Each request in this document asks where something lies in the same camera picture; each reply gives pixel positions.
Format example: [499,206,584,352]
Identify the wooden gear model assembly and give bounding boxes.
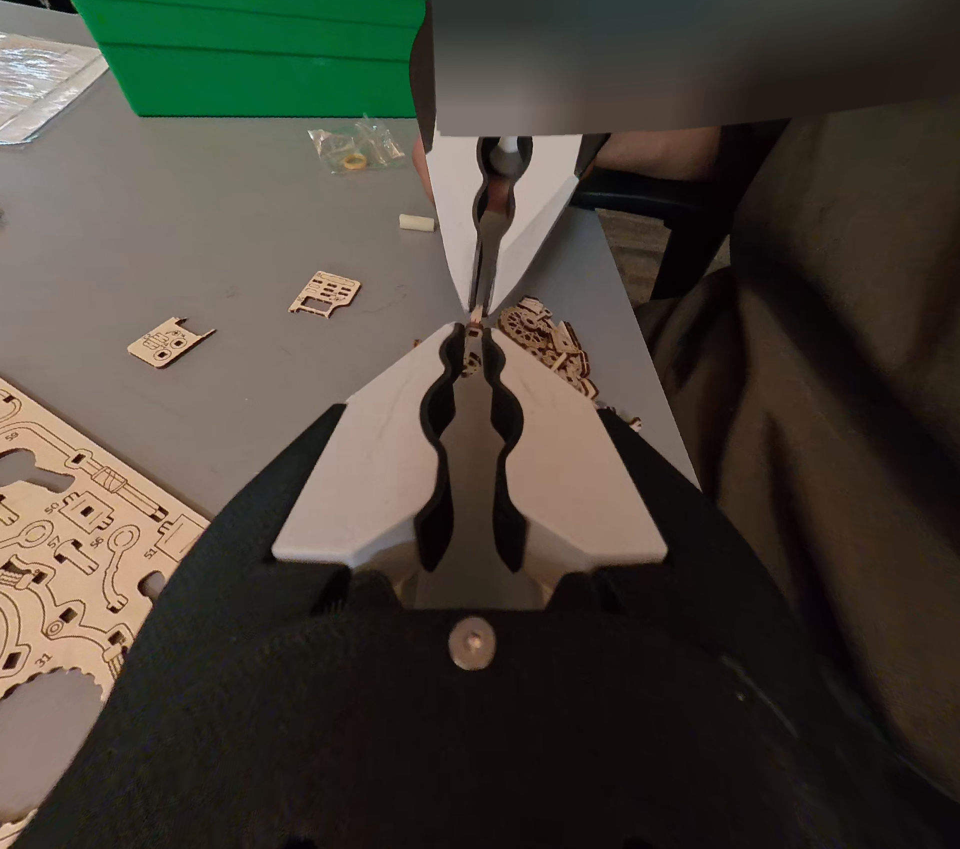
[497,296,645,432]

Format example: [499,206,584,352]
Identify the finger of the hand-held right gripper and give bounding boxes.
[480,134,585,319]
[427,135,489,314]

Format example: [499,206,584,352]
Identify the small slotted wooden sheet piece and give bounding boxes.
[288,270,363,320]

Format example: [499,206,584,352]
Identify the clear plastic parts bag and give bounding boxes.
[306,117,407,176]

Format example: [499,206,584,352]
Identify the small wooden model part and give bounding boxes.
[463,307,487,379]

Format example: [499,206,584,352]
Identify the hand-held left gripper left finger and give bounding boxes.
[271,321,460,609]

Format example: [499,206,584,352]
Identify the printed paper sheet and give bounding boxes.
[0,31,111,150]

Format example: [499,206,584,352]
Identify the black chair armrest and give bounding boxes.
[568,183,734,302]

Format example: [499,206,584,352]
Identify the small notched wooden sheet piece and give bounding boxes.
[126,316,218,371]

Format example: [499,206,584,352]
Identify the grey desk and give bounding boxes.
[0,0,702,824]

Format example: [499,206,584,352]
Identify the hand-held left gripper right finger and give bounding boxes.
[480,327,669,595]

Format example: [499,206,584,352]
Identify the person's right forearm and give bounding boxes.
[592,129,723,185]

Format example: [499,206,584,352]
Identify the person's olive brown clothing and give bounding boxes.
[636,114,960,849]

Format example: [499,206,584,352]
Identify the stacked green plastic bins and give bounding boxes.
[30,0,432,120]

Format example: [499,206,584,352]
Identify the large wooden sheet round holes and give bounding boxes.
[0,375,213,822]

